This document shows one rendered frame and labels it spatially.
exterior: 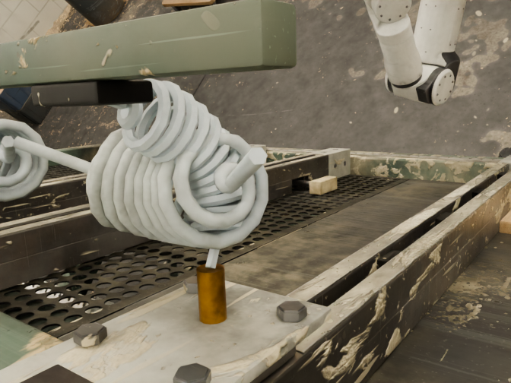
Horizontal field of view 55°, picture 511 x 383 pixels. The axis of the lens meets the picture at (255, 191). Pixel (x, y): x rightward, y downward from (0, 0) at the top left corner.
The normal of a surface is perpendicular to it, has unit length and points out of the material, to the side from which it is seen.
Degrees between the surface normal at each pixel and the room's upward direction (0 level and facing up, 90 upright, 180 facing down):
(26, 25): 90
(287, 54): 90
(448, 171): 39
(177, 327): 51
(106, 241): 90
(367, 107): 0
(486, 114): 0
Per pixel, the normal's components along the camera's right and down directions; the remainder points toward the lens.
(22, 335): -0.04, -0.98
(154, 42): -0.60, 0.18
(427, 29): -0.77, 0.24
